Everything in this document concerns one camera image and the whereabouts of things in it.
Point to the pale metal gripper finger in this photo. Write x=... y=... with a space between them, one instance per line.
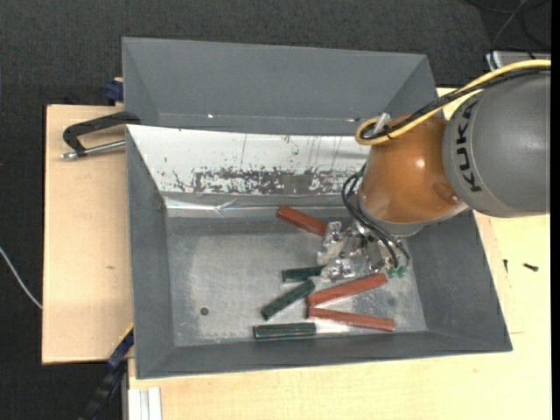
x=338 y=270
x=333 y=237

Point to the red-brown flat block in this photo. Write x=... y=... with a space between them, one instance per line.
x=350 y=289
x=302 y=219
x=350 y=318

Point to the dark green flat block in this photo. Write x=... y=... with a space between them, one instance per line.
x=284 y=330
x=302 y=274
x=289 y=299

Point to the grey metal bin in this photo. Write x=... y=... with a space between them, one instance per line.
x=227 y=269

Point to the small black screw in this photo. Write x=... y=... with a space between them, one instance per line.
x=531 y=268

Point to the pale flat board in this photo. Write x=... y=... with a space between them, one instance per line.
x=85 y=243

